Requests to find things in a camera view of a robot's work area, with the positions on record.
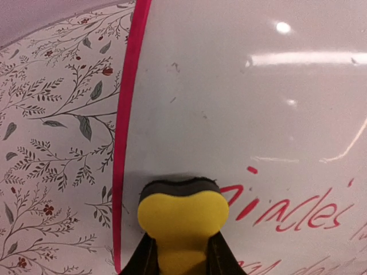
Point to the pink-framed whiteboard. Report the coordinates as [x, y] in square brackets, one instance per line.
[268, 99]

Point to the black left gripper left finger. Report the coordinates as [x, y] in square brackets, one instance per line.
[144, 260]

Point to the yellow bone-shaped eraser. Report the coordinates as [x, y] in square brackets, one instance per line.
[181, 216]

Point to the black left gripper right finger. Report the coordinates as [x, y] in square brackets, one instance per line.
[222, 260]

